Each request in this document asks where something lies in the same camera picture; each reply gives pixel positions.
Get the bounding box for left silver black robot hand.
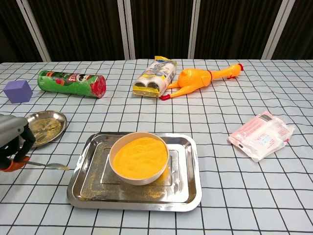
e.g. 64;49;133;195
0;114;36;173

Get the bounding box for clear plastic spoon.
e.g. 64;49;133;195
23;160;70;171

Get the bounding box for round steel plate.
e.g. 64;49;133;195
25;110;68;148

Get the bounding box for orange-yellow powder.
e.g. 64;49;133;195
112;136;168;181

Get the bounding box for white bowl of orange powder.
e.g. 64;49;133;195
108;131;170;186

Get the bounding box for purple foam cube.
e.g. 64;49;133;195
3;79;34;104

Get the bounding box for green chips can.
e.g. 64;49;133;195
37;70;108;99

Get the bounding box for rectangular steel tray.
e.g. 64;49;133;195
66;132;203;212

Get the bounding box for pack of trash bag rolls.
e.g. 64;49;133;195
132;55;179;99

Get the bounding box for orange rubber chicken toy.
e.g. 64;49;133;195
159;63;245;101

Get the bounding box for white checked tablecloth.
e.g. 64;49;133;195
0;58;313;235

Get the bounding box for pink white plastic packet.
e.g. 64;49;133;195
227;110;295;164

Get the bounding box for white screen frame post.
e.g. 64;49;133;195
116;0;136;60
187;0;204;60
261;0;293;60
16;0;51;62

